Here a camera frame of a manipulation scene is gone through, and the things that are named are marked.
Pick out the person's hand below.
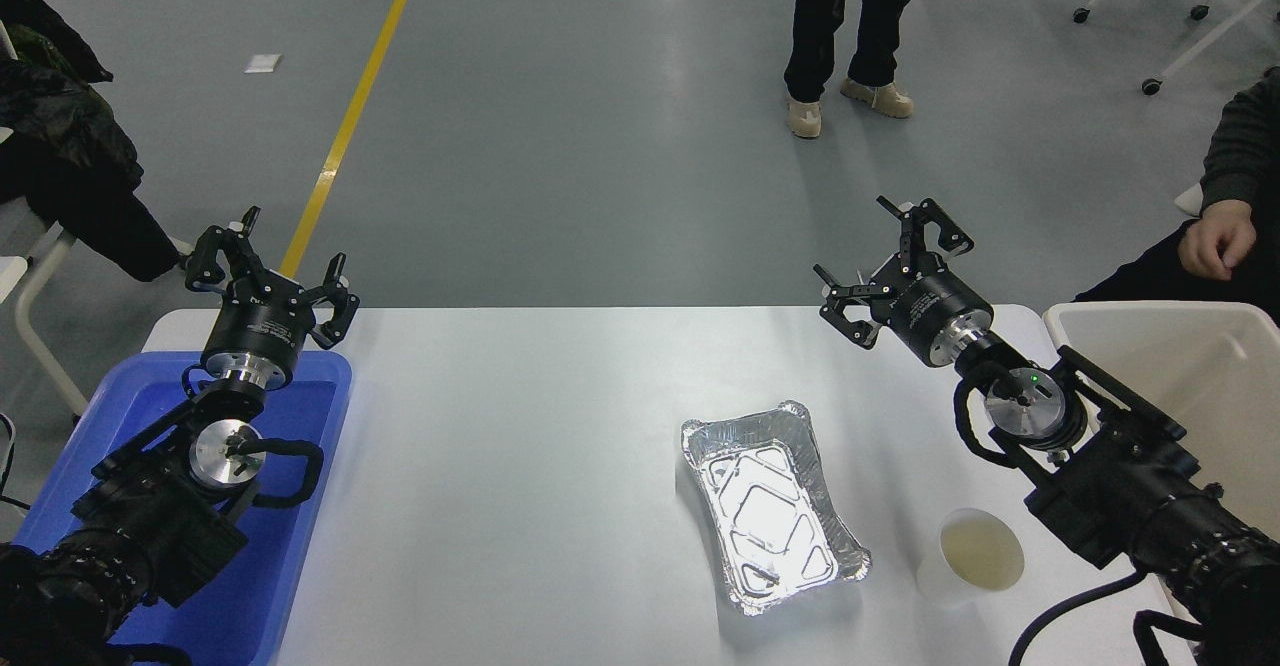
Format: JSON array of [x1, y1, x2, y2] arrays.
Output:
[[1178, 199, 1259, 282]]

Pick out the blue plastic tray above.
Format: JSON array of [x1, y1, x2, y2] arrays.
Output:
[[12, 349, 354, 666]]

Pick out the white wheeled chair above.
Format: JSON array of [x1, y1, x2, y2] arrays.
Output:
[[1073, 0, 1280, 97]]

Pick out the white metal chair frame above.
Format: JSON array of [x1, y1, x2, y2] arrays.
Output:
[[0, 24, 196, 419]]

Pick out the silver foil tray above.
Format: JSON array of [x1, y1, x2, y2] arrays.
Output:
[[681, 401, 873, 617]]

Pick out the large pale plastic bin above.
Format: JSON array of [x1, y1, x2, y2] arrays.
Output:
[[1042, 301, 1280, 637]]

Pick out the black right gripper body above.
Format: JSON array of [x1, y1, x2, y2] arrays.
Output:
[[872, 264, 993, 365]]

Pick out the standing person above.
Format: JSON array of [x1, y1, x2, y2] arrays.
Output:
[[783, 0, 929, 140]]

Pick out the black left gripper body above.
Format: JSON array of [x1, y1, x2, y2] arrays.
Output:
[[202, 274, 319, 373]]

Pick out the seated person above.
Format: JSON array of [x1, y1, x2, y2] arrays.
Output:
[[0, 0, 186, 284]]

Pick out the white paper cup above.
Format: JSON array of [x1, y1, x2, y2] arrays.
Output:
[[915, 508, 1027, 607]]

